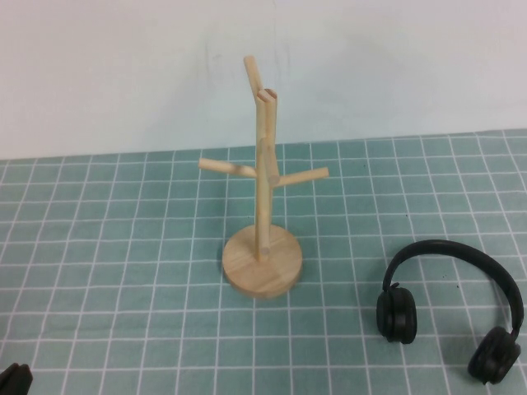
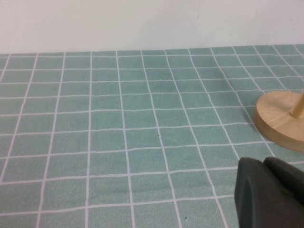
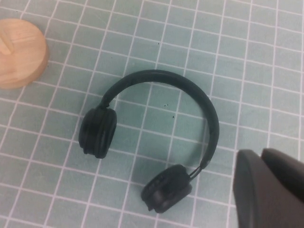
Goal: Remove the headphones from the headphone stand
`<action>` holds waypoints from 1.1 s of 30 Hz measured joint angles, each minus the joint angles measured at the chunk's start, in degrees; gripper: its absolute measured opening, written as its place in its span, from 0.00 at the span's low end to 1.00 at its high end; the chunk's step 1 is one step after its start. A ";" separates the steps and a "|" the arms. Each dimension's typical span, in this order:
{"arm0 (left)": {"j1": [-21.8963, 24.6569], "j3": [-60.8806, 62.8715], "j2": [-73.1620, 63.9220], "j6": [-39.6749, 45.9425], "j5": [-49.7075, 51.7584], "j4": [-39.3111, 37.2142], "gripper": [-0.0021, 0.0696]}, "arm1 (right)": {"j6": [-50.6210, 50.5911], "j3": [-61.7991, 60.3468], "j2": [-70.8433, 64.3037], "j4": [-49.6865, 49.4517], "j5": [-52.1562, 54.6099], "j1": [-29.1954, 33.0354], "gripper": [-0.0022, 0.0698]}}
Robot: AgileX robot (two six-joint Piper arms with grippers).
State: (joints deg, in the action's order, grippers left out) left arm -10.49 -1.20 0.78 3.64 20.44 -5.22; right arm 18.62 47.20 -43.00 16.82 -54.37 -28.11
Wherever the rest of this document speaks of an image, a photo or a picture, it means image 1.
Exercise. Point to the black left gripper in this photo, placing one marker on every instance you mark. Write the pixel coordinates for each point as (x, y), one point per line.
(16, 382)

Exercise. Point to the black over-ear headphones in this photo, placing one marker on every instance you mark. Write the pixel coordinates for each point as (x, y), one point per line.
(449, 247)

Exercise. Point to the wooden tree headphone stand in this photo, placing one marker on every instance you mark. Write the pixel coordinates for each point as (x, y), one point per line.
(261, 271)

